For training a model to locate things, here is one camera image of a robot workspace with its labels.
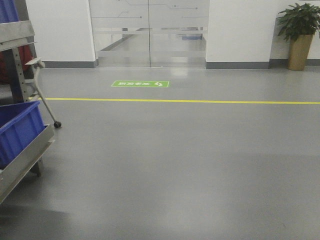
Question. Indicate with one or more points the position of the green floor sign sticker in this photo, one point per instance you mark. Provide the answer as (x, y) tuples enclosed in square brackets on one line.
[(140, 84)]

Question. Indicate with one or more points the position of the frosted glass double door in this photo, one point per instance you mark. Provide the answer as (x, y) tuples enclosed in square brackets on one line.
[(150, 33)]

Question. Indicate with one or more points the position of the blue plastic bin lower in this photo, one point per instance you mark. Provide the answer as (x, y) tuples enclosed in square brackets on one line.
[(20, 124)]

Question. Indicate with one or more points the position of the blue plastic bin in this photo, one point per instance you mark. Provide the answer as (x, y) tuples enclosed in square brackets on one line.
[(20, 124), (8, 11)]

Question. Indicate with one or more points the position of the gold plant pot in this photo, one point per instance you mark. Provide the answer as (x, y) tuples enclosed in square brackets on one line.
[(298, 52)]

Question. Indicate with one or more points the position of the grey metal shelf rack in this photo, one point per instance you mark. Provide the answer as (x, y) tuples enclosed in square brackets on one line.
[(13, 36)]

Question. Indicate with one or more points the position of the green potted plant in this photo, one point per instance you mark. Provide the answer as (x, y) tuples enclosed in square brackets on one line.
[(298, 19)]

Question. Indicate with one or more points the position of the blue plastic bin upper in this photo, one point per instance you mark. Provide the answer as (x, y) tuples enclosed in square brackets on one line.
[(8, 11)]

